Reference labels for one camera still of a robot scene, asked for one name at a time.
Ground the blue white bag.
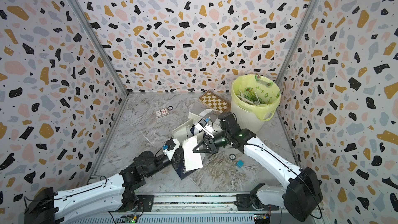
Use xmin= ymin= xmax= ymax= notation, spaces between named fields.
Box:
xmin=172 ymin=120 xmax=195 ymax=147
xmin=188 ymin=108 xmax=222 ymax=141

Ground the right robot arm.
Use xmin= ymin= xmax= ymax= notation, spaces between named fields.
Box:
xmin=192 ymin=113 xmax=323 ymax=222

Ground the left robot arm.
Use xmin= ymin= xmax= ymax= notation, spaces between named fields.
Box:
xmin=24 ymin=148 xmax=184 ymax=224

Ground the front navy bag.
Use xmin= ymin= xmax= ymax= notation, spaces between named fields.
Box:
xmin=175 ymin=159 xmax=199 ymax=180

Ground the green poker chip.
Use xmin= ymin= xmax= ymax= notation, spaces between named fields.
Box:
xmin=229 ymin=154 xmax=236 ymax=161

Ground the small teal block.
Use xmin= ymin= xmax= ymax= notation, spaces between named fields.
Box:
xmin=236 ymin=160 xmax=244 ymax=168

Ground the wooden chess board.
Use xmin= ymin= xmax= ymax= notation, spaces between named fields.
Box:
xmin=199 ymin=91 xmax=231 ymax=113

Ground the playing card deck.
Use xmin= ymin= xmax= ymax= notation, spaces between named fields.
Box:
xmin=155 ymin=108 xmax=169 ymax=118

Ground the white trash bin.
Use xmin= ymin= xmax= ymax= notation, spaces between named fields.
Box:
xmin=229 ymin=75 xmax=282 ymax=134

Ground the yellow-green bin liner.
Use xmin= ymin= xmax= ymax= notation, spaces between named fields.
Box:
xmin=231 ymin=74 xmax=281 ymax=121

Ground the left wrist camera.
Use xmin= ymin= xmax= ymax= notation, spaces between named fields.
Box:
xmin=163 ymin=138 xmax=180 ymax=161

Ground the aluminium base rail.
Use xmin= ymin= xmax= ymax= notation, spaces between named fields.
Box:
xmin=58 ymin=192 xmax=327 ymax=224

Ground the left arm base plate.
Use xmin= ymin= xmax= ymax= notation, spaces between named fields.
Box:
xmin=118 ymin=195 xmax=154 ymax=214

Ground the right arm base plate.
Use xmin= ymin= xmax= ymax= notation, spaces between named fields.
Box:
xmin=234 ymin=194 xmax=279 ymax=212

